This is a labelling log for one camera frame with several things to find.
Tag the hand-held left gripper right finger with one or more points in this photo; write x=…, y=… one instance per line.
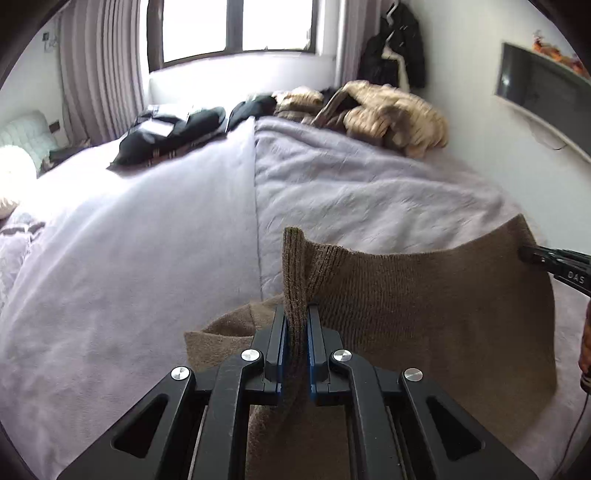
x=314, y=360

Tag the mauve curtain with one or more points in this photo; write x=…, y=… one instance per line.
x=104, y=69

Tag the tufted pale headboard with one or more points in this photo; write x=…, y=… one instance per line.
x=27, y=134

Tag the pale lavender duvet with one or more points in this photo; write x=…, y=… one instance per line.
x=138, y=254

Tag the black crumpled garment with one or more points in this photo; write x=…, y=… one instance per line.
x=254, y=108

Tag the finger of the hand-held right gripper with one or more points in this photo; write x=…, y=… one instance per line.
x=540, y=256

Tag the lavender embossed blanket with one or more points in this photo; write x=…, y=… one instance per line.
x=369, y=184

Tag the window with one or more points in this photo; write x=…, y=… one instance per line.
x=231, y=27

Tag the black folded garment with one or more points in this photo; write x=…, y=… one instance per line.
x=171, y=134

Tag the round white pillow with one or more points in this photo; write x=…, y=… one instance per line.
x=16, y=166

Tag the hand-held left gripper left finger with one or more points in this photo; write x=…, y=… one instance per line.
x=282, y=360

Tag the brown knit sweater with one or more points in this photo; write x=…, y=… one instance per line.
x=438, y=314

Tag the beige striped clothes pile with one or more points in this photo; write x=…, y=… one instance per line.
x=388, y=110

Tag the person's right forearm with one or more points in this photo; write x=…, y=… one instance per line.
x=587, y=341

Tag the beige cushion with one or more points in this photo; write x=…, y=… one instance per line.
x=8, y=207

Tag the orange shelf decoration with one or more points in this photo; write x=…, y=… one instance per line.
x=561, y=53

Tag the wall-mounted television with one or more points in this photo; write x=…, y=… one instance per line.
x=540, y=87

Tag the dark hanging coat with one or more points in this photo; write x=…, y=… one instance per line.
x=397, y=46

